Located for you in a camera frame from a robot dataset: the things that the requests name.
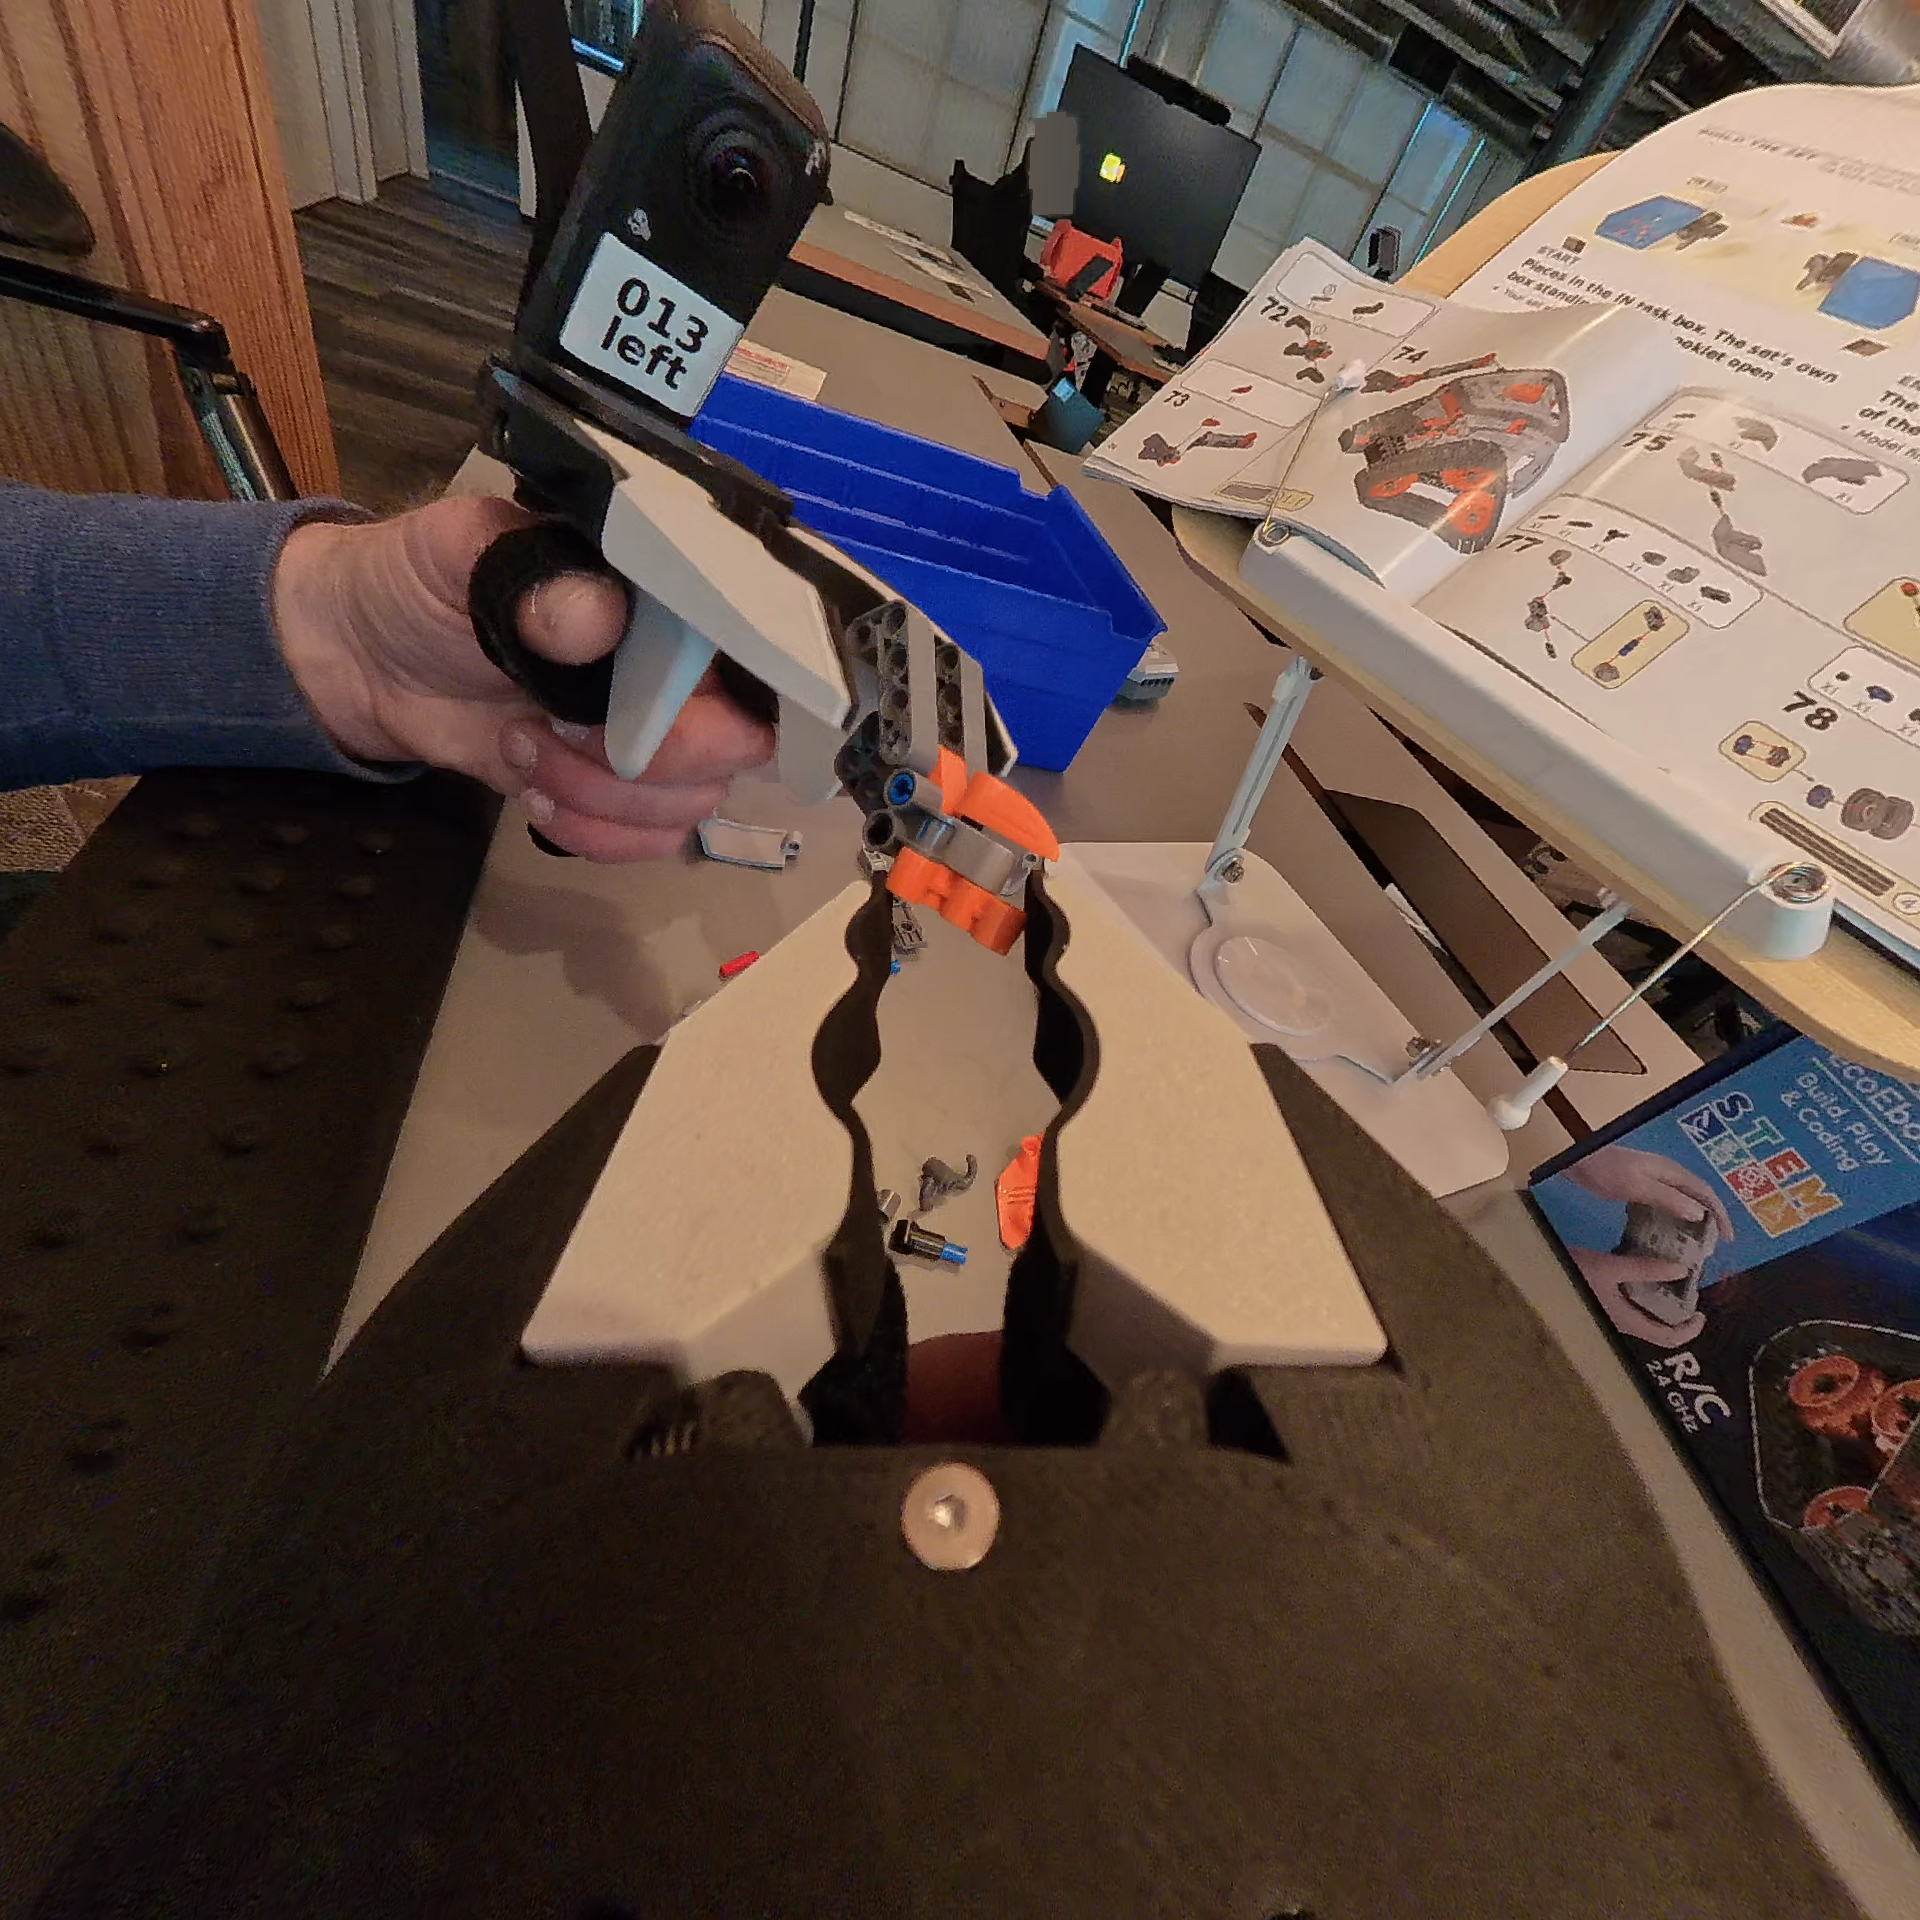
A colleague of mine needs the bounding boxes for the blue plastic storage bin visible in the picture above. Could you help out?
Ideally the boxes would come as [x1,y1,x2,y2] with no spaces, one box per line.
[689,372,1170,776]

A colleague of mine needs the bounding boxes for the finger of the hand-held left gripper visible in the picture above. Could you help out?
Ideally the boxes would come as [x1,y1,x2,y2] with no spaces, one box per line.
[596,444,863,806]

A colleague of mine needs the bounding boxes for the toy vehicle product box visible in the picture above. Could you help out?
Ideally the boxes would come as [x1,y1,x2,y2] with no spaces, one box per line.
[1525,1018,1920,1808]

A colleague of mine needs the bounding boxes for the black office chair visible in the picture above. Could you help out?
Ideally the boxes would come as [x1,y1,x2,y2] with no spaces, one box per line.
[948,154,1051,280]

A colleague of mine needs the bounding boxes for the black metal pole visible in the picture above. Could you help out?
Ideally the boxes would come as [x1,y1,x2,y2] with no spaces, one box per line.
[1527,0,1691,175]

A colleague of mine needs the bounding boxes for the black dimpled foam mat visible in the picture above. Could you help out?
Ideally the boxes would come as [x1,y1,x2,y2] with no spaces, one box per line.
[0,767,507,1920]

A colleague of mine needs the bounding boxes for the black monitor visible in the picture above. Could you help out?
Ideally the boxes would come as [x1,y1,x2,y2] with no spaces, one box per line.
[1047,42,1266,296]

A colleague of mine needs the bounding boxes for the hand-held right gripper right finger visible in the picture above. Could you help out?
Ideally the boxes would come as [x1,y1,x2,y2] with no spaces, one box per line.
[1002,871,1389,1375]

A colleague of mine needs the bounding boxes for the orange object on desk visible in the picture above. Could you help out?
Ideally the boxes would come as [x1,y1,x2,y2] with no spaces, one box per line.
[1039,218,1129,303]

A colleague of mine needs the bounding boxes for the wood-edged office table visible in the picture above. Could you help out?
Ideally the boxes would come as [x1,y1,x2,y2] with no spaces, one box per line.
[778,200,1055,365]

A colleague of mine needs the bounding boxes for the person's right hand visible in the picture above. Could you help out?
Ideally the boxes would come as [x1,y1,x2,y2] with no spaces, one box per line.
[903,1328,1022,1449]

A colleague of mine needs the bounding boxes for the person's left forearm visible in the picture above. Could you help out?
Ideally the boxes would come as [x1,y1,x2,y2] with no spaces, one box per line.
[0,479,374,793]

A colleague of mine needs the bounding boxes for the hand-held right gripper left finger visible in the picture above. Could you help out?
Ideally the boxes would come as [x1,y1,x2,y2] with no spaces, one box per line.
[518,878,913,1407]

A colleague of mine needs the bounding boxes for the white book stand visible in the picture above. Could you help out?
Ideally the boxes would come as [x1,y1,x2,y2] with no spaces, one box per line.
[1071,495,1839,1202]

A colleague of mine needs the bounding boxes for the wooden pillar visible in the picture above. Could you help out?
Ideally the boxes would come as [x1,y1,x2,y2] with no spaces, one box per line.
[0,0,343,501]

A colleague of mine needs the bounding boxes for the instruction booklet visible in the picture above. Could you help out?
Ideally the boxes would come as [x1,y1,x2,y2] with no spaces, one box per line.
[1078,234,1920,964]

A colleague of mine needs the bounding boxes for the large printed instruction sheet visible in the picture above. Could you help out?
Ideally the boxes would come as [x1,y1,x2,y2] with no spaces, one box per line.
[1474,81,1920,505]

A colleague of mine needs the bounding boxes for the orange grey brick assembly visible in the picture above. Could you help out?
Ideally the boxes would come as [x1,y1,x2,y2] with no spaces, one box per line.
[835,596,1066,958]

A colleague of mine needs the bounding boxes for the person's left hand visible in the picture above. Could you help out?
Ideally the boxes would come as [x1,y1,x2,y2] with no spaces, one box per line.
[273,490,781,865]

